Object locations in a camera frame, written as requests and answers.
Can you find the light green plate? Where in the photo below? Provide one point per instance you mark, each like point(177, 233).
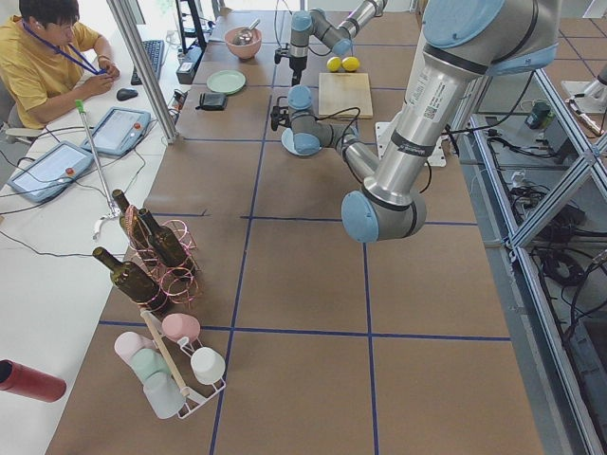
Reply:
point(226, 82)

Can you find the light blue plate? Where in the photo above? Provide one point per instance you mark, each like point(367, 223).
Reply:
point(287, 140)

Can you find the lower yellow lemon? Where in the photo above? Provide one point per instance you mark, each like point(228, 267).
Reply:
point(333, 64)

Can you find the yellow lemon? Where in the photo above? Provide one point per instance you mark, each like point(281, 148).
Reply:
point(350, 64)
point(333, 64)

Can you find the wooden cutting board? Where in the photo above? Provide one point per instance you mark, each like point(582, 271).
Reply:
point(338, 91)

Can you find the pink bowl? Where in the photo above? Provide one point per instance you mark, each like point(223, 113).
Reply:
point(243, 50)

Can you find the upper yellow lemon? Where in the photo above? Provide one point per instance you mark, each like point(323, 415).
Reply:
point(350, 64)

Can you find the metal scoop in bowl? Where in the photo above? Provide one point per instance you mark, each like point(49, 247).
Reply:
point(245, 35)

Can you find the dark grey folded cloth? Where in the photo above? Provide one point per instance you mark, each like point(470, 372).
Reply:
point(212, 102)

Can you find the black keyboard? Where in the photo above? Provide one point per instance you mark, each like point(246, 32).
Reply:
point(155, 52)

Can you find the black computer mouse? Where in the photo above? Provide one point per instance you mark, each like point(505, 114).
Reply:
point(126, 93)

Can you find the far teach pendant tablet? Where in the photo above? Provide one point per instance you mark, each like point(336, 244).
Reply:
point(119, 130)

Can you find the teach pendant tablet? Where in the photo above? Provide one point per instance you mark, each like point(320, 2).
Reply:
point(51, 173)
point(119, 130)

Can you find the middle brown wine bottle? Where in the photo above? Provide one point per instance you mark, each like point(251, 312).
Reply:
point(164, 242)

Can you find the brown wine bottle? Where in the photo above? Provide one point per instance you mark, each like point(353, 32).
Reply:
point(164, 242)
point(134, 282)
point(129, 221)

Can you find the rear brown wine bottle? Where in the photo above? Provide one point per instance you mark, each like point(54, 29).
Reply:
point(129, 221)

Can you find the reaching stick green tip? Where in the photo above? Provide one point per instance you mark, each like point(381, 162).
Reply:
point(113, 210)

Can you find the person in yellow shirt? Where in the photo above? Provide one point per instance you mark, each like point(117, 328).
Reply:
point(49, 60)

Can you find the near teach pendant tablet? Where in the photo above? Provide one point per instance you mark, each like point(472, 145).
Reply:
point(51, 173)

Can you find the front brown wine bottle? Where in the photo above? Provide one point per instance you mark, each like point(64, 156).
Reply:
point(134, 282)

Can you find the pink cup on rack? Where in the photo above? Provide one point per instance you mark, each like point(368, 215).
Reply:
point(179, 325)

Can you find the white cup on rack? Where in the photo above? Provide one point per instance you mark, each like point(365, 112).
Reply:
point(208, 366)

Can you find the pale pink cup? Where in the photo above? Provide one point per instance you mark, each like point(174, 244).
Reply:
point(128, 344)

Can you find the mint green cup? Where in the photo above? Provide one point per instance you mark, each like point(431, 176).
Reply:
point(146, 362)

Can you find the light grey cup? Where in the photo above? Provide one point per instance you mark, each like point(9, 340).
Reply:
point(164, 395)

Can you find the red cylinder bottle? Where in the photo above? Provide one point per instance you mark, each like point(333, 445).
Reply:
point(25, 381)

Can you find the copper wire bottle rack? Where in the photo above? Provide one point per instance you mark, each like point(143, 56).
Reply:
point(179, 284)

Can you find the white wire cup rack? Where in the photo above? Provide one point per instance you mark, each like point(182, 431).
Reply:
point(178, 357)

